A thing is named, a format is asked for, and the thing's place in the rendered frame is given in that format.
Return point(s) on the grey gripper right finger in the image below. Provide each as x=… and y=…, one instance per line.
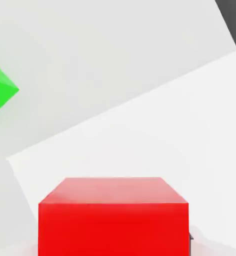
x=198, y=247

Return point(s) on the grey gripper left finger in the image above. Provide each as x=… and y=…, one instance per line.
x=32, y=251

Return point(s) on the small red cube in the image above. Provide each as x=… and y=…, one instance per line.
x=113, y=228

